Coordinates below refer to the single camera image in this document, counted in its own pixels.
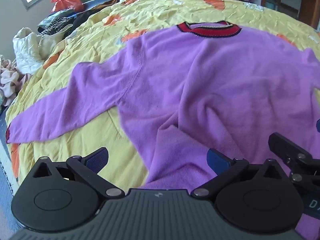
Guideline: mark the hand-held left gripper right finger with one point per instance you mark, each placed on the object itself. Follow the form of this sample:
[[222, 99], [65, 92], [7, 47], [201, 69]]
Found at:
[[218, 160]]

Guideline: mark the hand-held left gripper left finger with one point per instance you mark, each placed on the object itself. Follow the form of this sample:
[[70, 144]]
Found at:
[[97, 158]]

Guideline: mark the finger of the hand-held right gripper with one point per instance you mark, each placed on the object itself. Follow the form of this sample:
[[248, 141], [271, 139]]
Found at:
[[287, 146]]

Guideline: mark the purple sweater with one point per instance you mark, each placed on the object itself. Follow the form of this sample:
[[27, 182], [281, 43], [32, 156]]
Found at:
[[200, 80]]

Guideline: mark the dark patterned clothes pile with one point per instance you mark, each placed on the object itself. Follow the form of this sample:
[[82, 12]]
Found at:
[[55, 22]]

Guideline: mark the pink floral cloth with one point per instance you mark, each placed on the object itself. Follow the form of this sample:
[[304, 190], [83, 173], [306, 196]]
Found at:
[[8, 80]]

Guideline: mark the white quilted jacket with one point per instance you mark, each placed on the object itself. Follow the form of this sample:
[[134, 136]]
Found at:
[[26, 47]]

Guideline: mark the black cloth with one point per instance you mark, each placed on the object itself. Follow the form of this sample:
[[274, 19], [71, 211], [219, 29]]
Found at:
[[82, 21]]

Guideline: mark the wooden door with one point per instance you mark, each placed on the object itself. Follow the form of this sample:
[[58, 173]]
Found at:
[[310, 2]]

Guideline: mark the yellow floral quilt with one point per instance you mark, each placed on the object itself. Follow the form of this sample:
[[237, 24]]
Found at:
[[175, 12]]

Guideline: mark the orange plastic bag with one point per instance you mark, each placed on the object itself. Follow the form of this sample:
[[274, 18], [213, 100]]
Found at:
[[66, 2]]

